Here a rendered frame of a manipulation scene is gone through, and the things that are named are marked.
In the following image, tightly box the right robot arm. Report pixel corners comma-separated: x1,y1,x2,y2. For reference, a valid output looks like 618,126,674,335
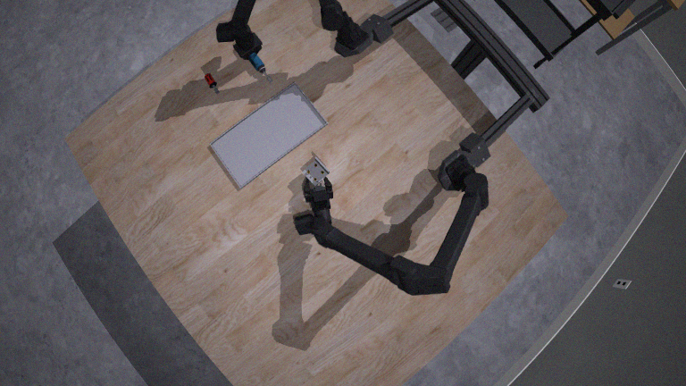
216,0,369,50

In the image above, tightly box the blue nut driver barrel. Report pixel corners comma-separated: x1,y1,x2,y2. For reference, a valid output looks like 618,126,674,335
248,52,272,82

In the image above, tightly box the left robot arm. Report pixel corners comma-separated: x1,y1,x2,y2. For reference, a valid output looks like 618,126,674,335
295,155,489,296

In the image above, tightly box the grey metal bracket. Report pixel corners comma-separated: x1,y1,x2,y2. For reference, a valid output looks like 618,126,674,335
302,157,330,186

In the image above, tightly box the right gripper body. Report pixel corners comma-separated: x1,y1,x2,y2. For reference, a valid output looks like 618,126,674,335
233,33,263,58

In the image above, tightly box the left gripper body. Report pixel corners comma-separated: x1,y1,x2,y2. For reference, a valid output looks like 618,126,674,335
304,188,333,212

